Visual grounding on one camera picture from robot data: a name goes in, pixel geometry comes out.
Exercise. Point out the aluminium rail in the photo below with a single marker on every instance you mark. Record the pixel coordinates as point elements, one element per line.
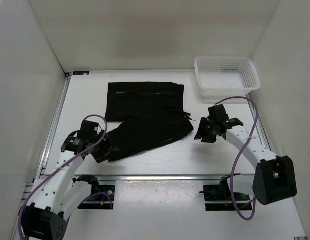
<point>264,141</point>
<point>42,162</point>
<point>159,177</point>

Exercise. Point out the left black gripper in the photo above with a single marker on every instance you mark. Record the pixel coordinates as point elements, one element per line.
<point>108,147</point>

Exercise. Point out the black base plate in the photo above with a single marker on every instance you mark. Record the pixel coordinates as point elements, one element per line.
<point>216,202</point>
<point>102,201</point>

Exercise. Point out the aluminium right rail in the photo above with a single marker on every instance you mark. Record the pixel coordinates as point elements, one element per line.
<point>264,141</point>

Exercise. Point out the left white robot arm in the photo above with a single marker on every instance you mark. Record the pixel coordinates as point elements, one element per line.
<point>45,213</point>

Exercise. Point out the aluminium front rail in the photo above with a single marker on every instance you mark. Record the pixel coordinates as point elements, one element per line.
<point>159,177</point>

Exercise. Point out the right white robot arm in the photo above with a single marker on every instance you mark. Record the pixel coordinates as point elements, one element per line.
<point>274,177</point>

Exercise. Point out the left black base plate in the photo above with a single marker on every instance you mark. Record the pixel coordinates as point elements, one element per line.
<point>102,201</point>

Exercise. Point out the black shorts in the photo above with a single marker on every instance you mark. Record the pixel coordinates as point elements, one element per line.
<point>150,115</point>

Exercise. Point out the white plastic basket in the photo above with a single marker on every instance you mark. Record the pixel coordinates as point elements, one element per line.
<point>225,76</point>

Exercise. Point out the aluminium left rail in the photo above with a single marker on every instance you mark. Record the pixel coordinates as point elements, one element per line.
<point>42,162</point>

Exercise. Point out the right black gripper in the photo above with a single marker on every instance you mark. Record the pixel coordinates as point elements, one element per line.
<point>201,133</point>

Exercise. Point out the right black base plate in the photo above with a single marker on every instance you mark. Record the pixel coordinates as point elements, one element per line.
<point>216,202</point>

